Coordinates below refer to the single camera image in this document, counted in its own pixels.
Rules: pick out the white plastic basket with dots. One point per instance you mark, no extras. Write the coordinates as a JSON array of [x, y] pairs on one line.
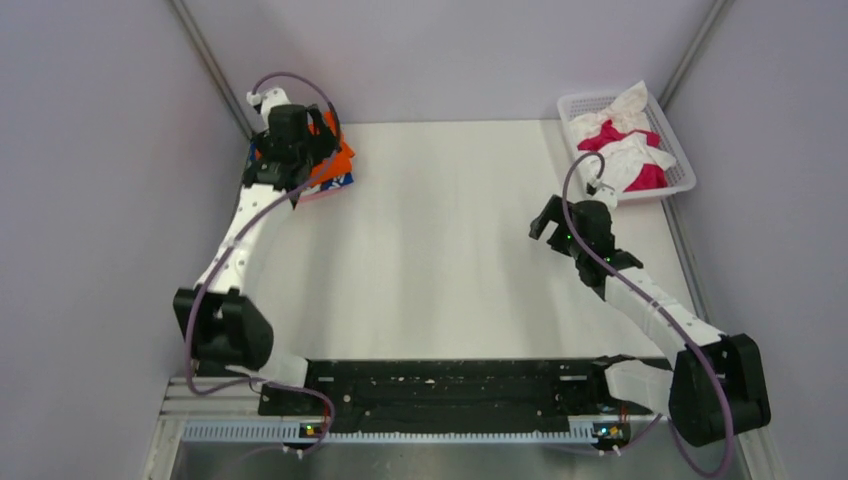
[[681, 178]]

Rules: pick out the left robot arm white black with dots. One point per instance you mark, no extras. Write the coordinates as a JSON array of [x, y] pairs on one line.
[[220, 322]]

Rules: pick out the orange t-shirt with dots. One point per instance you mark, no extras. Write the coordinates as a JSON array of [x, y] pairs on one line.
[[317, 171]]

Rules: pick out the aluminium rail frame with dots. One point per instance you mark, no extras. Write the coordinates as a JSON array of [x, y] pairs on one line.
[[221, 400]]

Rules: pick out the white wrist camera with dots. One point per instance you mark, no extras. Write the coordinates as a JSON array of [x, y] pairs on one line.
[[603, 193], [268, 100]]

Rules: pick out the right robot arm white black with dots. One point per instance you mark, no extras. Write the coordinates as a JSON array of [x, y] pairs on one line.
[[714, 382]]

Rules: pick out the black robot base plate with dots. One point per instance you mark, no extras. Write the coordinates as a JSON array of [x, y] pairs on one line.
[[442, 398]]

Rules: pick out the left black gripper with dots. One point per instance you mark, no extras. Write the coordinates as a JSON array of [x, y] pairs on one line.
[[327, 139]]

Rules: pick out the folded blue printed t-shirt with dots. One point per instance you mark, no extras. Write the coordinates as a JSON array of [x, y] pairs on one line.
[[340, 171]]

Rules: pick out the white and pink crumpled t-shirt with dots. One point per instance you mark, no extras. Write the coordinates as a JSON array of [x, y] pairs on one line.
[[624, 150]]

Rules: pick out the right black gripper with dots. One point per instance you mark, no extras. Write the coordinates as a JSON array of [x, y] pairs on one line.
[[553, 211]]

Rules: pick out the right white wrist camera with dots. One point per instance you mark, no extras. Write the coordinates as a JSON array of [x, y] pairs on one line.
[[603, 193]]

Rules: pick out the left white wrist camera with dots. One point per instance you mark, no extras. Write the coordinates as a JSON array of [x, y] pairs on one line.
[[268, 100]]

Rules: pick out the folded pink t-shirt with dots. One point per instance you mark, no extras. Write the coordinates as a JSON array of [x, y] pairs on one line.
[[319, 192]]

